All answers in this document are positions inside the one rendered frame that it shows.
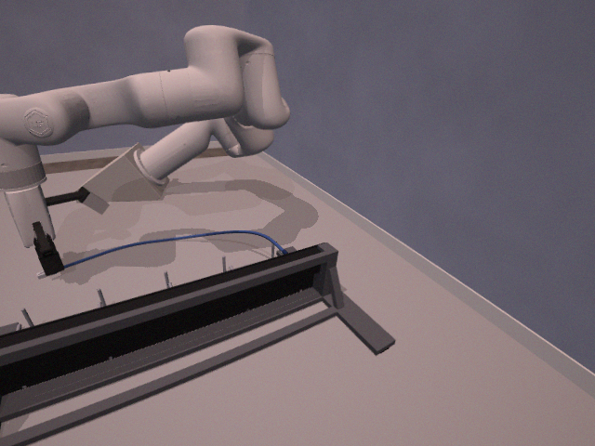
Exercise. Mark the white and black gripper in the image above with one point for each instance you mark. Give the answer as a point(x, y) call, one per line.
point(27, 206)

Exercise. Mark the blue patch cord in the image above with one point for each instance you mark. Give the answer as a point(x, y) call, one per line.
point(179, 238)

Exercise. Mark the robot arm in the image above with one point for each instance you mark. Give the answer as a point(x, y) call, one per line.
point(202, 95)

